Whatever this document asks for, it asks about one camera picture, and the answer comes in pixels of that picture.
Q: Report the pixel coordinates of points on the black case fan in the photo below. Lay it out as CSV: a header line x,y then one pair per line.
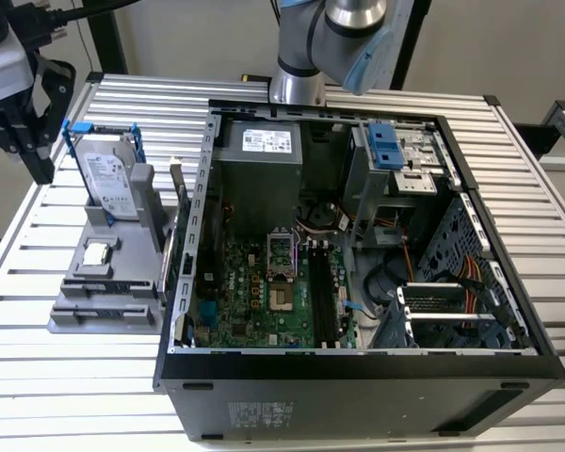
x,y
212,245

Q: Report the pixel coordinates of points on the grey power supply unit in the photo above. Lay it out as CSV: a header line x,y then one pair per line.
x,y
259,188

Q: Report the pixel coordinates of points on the metal drive cage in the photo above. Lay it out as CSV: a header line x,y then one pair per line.
x,y
414,183

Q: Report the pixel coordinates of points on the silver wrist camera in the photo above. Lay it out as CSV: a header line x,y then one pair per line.
x,y
4,70

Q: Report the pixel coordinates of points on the green motherboard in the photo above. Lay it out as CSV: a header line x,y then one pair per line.
x,y
245,301

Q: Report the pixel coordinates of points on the CPU socket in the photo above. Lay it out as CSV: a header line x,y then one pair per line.
x,y
282,296

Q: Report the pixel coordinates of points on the blue plastic drive latch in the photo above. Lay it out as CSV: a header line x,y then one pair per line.
x,y
383,146

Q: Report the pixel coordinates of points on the silver CPU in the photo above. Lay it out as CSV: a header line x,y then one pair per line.
x,y
96,253

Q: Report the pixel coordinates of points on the teal board connector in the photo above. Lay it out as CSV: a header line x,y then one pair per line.
x,y
207,314

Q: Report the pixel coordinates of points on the black steel post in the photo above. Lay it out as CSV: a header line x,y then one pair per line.
x,y
110,52
412,47

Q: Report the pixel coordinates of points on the black RAM slot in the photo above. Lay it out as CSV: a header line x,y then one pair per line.
x,y
322,292
333,292
328,292
317,292

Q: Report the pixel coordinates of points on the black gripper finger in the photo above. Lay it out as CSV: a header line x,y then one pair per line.
x,y
0,129
44,160

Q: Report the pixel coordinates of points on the black block with yellow tip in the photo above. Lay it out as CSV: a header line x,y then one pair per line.
x,y
254,77

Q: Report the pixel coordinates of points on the metal disk bay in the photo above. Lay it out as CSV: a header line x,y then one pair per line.
x,y
433,318

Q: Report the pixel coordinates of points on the hard disk in blue carrier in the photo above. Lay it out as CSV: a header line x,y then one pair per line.
x,y
106,174

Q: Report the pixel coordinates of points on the black PC case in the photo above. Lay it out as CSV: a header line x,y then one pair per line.
x,y
358,405

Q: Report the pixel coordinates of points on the green graphics card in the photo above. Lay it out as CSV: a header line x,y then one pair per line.
x,y
183,212

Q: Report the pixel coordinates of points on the grey parts rack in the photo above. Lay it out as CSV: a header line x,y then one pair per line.
x,y
136,254

